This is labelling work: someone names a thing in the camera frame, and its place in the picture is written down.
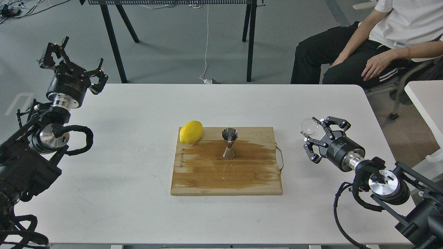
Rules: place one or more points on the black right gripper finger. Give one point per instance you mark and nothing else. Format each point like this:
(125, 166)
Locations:
(333, 127)
(315, 149)

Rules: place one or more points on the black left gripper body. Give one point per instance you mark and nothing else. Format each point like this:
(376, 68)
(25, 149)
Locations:
(69, 82)

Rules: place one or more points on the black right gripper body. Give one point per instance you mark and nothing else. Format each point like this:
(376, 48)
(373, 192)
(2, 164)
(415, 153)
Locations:
(344, 153)

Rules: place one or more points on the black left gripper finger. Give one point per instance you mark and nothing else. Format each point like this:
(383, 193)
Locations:
(47, 62)
(98, 87)

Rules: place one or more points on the clear glass measuring cup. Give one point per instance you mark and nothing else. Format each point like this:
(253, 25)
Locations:
(309, 127)

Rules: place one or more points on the steel double jigger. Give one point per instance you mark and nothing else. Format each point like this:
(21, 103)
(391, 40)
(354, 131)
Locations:
(229, 135)

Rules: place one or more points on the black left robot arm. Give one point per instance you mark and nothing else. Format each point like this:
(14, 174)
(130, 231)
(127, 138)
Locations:
(29, 158)

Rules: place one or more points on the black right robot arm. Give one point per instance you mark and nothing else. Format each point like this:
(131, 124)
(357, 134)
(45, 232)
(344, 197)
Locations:
(374, 187)

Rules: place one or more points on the person right hand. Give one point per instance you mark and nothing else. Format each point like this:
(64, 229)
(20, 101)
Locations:
(339, 59)

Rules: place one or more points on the person left hand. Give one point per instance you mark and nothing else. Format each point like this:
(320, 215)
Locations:
(376, 65)

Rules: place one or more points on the seated person white shirt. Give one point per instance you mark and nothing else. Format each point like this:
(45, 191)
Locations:
(405, 28)

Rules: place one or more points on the white side table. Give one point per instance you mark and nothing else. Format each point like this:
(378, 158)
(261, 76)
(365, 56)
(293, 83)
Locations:
(427, 96)

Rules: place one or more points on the yellow lemon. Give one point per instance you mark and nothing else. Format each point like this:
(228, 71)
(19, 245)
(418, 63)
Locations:
(191, 132)

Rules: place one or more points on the wooden cutting board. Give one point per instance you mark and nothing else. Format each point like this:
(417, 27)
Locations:
(201, 169)

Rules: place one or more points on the grey office chair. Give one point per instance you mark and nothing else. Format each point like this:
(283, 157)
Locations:
(397, 84)

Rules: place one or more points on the black metal table frame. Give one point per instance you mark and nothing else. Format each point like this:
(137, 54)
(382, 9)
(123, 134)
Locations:
(169, 36)

